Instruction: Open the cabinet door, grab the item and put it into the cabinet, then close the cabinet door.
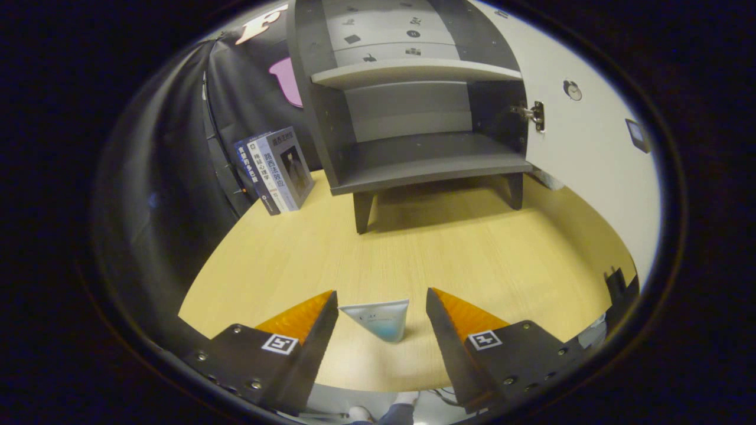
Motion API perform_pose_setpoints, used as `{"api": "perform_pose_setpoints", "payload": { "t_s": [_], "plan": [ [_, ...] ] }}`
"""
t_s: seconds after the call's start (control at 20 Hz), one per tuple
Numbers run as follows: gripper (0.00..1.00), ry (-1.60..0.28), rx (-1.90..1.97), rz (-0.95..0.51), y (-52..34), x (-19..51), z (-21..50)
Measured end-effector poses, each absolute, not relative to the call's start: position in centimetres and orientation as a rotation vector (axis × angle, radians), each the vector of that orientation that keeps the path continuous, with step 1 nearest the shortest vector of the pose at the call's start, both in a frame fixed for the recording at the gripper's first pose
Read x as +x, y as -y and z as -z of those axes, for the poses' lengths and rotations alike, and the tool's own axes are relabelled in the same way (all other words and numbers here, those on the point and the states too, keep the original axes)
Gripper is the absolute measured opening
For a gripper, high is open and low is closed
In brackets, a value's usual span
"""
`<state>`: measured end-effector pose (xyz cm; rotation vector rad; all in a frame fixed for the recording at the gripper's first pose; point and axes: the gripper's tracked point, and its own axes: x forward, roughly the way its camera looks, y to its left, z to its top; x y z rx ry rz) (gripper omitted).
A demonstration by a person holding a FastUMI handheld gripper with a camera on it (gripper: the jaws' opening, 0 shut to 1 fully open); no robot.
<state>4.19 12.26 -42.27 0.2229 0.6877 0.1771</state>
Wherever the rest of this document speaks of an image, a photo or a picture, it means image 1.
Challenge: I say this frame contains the white cabinet door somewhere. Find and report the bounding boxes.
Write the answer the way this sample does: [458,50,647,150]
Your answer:
[472,0,661,278]

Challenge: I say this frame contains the white spine book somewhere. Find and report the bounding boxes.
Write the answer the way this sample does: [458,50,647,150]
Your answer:
[245,135,290,214]

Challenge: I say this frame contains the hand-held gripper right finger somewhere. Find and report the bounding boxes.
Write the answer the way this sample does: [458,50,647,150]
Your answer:
[425,287,582,414]

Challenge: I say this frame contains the grey cabinet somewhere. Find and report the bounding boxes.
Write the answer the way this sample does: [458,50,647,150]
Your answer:
[286,0,535,235]

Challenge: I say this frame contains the person's leg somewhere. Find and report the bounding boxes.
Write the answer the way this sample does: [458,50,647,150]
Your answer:
[378,391,421,424]

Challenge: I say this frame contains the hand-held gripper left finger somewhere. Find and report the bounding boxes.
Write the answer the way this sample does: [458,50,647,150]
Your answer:
[180,289,340,414]

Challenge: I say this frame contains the metal door hinge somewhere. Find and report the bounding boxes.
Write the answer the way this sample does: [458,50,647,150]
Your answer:
[511,100,545,133]

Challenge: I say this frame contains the black table clamp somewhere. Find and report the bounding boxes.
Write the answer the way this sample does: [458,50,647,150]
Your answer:
[604,267,640,319]

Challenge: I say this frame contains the grey cover book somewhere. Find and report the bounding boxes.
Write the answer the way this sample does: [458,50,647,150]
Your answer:
[257,126,315,212]

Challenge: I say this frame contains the white blue tube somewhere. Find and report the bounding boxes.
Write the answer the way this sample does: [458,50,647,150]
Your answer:
[338,299,410,344]

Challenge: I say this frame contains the black backdrop cloth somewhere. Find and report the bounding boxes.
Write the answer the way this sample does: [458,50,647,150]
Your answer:
[94,3,322,355]

